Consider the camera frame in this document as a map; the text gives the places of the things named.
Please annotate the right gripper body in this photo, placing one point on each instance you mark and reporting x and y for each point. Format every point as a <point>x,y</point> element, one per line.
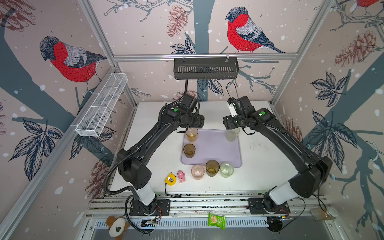
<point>235,122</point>

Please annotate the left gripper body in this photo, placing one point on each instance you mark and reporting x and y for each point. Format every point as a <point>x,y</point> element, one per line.
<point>194,121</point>

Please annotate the pale green frosted glass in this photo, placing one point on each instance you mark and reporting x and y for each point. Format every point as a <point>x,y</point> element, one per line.
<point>232,135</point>

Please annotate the yellow clear glass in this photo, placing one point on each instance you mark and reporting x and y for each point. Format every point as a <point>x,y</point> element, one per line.
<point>192,135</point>

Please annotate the brown textured glass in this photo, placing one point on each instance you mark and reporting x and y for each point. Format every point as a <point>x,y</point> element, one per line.
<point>189,150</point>

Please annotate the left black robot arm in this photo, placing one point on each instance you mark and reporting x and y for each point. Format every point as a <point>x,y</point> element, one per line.
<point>182,113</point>

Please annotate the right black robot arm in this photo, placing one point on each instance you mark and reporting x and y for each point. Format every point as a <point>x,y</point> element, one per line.
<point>313,170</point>

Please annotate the lilac plastic tray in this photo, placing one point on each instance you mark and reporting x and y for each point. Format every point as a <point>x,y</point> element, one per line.
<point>213,145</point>

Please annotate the light green textured glass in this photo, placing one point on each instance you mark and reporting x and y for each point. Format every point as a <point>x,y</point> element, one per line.
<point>226,170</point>

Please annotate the olive brown glass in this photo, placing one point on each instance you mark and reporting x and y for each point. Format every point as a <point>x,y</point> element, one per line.
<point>212,168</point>

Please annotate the pink textured glass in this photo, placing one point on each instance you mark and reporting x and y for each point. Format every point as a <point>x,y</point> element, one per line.
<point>198,172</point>

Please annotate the pink toy figure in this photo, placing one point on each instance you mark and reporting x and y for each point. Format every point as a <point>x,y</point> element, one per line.
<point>181,176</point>

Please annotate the yellow tape measure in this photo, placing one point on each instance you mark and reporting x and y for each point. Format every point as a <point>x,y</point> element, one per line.
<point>171,179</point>

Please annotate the green snack packet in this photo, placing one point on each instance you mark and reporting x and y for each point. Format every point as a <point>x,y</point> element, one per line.
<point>217,221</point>

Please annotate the plastic jar with lid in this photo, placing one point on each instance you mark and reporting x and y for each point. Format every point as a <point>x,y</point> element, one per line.
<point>321,215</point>

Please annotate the plush toy dog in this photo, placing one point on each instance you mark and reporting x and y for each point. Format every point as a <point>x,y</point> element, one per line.
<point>117,227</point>

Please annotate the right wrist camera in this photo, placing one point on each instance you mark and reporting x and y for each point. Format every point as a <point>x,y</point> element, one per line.
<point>233,106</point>

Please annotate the black wall basket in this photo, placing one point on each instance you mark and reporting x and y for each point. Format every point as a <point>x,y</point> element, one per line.
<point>206,68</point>

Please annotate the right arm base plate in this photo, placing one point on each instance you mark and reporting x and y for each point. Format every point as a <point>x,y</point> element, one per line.
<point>259,206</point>

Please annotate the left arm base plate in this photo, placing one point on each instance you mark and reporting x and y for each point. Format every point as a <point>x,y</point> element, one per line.
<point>155,208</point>

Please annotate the aluminium rail frame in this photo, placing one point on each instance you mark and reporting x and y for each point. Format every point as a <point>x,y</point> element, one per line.
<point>192,212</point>

